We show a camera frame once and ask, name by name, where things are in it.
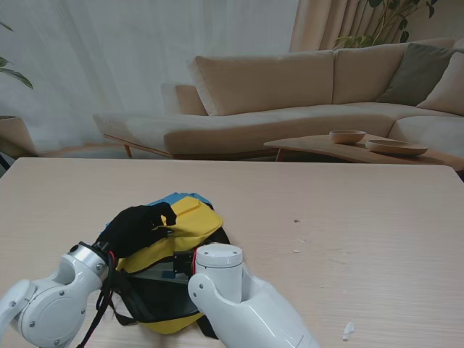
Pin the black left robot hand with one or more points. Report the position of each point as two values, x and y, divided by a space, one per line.
130 232

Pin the blue and yellow school bag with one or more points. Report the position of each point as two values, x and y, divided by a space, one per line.
195 221

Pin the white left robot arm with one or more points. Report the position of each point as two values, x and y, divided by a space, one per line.
47 301

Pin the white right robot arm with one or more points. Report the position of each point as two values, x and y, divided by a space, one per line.
235 308

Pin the beige plant pot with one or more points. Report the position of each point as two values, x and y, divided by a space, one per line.
14 137

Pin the white sheer curtain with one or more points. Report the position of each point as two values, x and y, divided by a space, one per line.
127 54

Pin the beige corner sofa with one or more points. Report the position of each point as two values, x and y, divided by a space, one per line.
275 119

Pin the green plant with long leaves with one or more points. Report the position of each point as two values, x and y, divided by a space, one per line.
16 76

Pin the wooden coffee table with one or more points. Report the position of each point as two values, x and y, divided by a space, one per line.
326 148

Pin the small deep wooden bowl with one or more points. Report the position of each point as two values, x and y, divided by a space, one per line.
347 137

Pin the wide shallow wooden bowl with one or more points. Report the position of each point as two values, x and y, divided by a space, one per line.
395 148

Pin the beige curtain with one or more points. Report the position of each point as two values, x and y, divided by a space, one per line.
326 25

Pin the grey sofa cushion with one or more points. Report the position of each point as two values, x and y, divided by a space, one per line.
413 76

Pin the tall green leafy plant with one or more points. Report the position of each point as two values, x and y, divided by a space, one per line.
393 21

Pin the cream sofa cushion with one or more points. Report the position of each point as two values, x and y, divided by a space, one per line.
446 90

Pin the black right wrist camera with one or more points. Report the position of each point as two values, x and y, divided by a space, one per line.
182 262

